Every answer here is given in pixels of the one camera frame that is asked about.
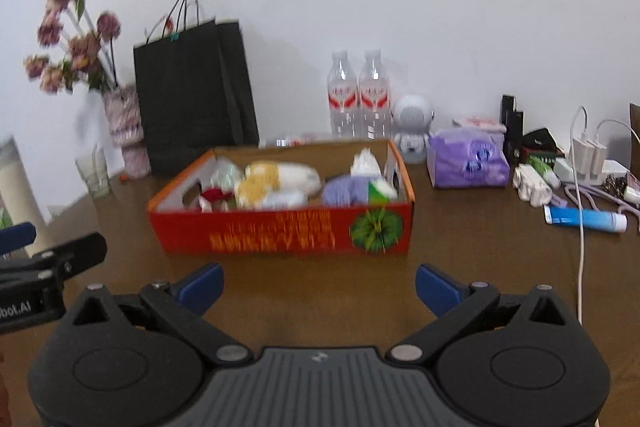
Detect black paper bag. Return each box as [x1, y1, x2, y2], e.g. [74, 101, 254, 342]
[133, 0, 261, 175]

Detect green and white tube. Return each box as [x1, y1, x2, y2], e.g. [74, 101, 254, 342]
[529, 155, 562, 188]

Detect dried pink flowers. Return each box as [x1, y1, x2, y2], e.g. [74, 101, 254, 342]
[23, 0, 122, 95]

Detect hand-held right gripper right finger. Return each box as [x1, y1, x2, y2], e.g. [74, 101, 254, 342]
[387, 264, 571, 364]

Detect purple drawstring pouch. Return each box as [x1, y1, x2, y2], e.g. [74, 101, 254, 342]
[321, 175, 383, 208]

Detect red cardboard box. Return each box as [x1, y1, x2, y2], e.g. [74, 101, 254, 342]
[146, 139, 417, 256]

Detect clear water bottle red label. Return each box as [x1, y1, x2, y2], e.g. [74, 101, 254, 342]
[327, 50, 362, 138]
[358, 49, 392, 140]

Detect cream thermos bottle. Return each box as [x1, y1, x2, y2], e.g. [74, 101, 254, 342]
[0, 134, 56, 258]

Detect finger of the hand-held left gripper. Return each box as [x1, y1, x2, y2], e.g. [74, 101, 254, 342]
[30, 232, 107, 280]
[0, 222, 37, 255]

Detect white cable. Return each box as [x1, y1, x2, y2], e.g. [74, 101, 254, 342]
[570, 106, 640, 325]

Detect purple cable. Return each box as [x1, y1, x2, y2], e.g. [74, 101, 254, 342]
[565, 184, 640, 215]

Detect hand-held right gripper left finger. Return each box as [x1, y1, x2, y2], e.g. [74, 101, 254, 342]
[74, 263, 252, 364]

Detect white plastic gadget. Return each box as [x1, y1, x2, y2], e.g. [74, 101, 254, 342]
[512, 164, 553, 208]

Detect dark pouch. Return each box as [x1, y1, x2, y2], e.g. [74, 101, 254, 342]
[522, 128, 563, 155]

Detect blue tube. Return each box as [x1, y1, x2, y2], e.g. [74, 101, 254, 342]
[544, 204, 628, 233]

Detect white charger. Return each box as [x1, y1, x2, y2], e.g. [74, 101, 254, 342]
[570, 137, 608, 185]

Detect pink and white pack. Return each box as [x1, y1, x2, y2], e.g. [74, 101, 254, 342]
[452, 116, 506, 135]

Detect black rectangular device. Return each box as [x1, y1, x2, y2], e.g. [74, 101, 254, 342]
[501, 95, 525, 168]

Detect red artificial rose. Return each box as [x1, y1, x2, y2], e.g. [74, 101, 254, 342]
[200, 188, 236, 210]

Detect iridescent sheer fabric bundle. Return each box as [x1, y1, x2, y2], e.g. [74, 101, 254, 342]
[210, 158, 246, 198]

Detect purple tissue pack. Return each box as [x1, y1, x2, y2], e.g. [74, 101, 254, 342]
[426, 128, 511, 188]

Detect mottled pink vase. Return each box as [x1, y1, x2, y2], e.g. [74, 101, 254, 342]
[102, 83, 151, 178]

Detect white robot speaker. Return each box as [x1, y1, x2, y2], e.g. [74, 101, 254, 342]
[391, 94, 435, 164]

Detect yellow and white plush toy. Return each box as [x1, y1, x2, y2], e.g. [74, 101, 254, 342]
[235, 162, 322, 208]

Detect clear drinking glass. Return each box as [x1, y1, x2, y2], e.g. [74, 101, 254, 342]
[75, 147, 113, 198]

